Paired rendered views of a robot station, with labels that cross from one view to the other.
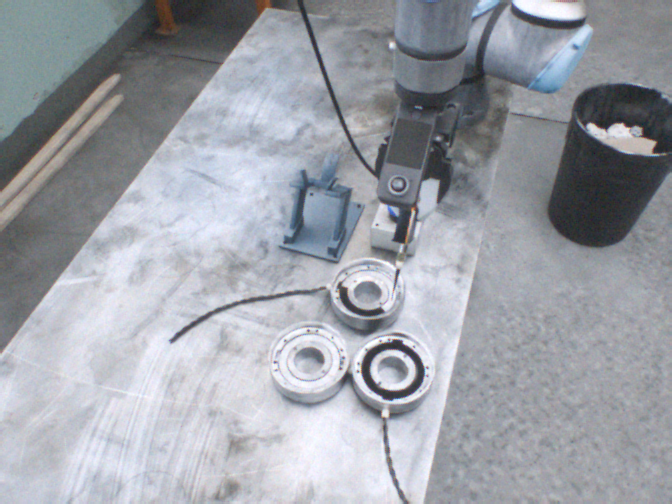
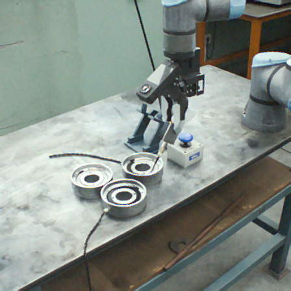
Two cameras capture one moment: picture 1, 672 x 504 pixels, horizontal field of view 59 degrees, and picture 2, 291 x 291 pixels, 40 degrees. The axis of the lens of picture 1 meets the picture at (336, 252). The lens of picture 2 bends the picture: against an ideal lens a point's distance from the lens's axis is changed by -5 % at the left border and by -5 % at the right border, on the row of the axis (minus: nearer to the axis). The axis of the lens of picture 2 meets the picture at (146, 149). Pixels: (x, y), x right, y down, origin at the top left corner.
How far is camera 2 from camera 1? 0.59 m
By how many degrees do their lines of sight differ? 30
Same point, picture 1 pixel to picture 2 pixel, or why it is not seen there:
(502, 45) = (277, 81)
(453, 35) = (178, 24)
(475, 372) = not seen: outside the picture
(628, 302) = not seen: outside the picture
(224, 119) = not seen: hidden behind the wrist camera
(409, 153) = (157, 78)
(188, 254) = (84, 133)
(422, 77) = (167, 42)
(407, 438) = (109, 226)
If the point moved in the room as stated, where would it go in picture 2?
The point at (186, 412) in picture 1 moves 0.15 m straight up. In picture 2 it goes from (33, 179) to (24, 130)
